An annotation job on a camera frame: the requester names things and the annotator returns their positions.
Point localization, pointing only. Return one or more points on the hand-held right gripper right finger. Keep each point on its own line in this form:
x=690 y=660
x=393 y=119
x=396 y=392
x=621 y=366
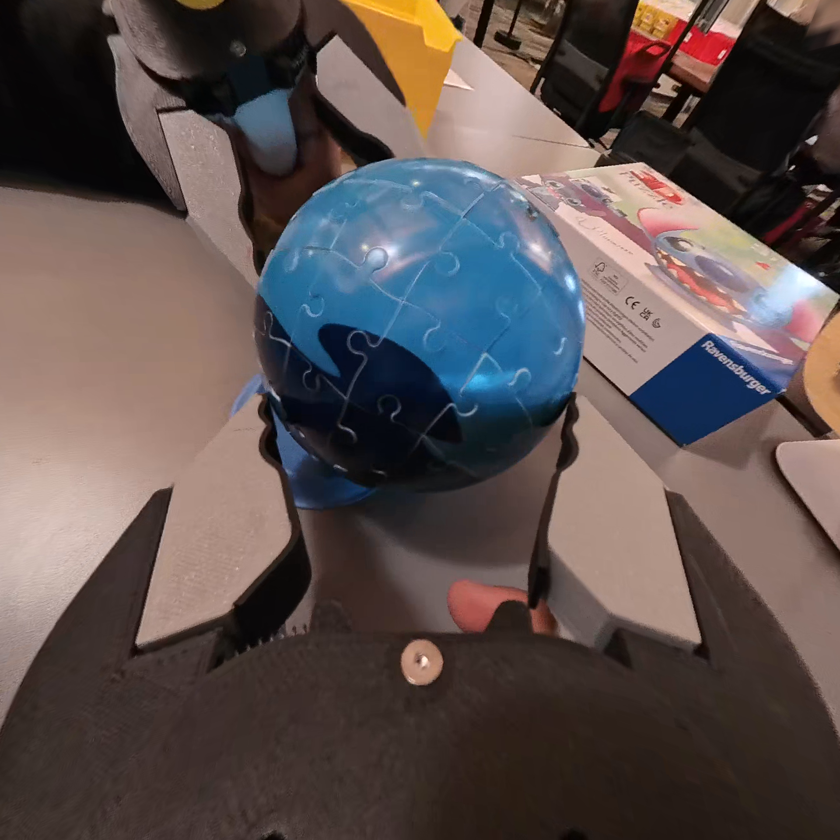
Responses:
x=610 y=525

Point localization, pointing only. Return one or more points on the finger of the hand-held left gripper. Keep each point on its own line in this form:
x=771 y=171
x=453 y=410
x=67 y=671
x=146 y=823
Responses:
x=197 y=170
x=367 y=98

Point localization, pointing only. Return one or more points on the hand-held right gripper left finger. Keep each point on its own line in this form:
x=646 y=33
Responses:
x=216 y=544

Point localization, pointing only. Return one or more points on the blue plastic ball stand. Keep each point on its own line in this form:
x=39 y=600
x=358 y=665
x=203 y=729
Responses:
x=308 y=479

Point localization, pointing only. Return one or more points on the blue puzzle ball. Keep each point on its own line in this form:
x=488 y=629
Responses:
x=426 y=295

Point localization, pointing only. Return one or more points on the cartoon printed puzzle box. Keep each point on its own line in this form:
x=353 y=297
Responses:
x=656 y=315

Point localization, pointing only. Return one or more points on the person's left hand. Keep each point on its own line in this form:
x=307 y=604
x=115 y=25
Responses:
x=315 y=157

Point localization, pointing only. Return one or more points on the person's right hand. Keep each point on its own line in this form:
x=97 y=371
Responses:
x=469 y=604

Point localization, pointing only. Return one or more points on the yellow plastic bin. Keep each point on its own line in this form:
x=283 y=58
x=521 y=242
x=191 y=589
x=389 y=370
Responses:
x=407 y=46

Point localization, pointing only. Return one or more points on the white paper sheet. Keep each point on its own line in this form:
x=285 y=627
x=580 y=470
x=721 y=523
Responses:
x=458 y=79

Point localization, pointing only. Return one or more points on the pale flat slab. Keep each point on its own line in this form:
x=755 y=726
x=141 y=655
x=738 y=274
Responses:
x=817 y=485

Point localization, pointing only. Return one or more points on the black chair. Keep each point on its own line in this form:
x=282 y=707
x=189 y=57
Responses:
x=577 y=65

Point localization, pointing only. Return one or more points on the round wooden board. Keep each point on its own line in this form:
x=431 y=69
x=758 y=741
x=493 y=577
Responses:
x=825 y=380

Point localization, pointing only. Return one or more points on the stack of yellow boxes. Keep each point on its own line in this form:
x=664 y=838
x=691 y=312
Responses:
x=656 y=19

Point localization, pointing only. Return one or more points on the red tablecloth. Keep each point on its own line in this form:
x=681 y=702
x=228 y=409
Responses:
x=705 y=39

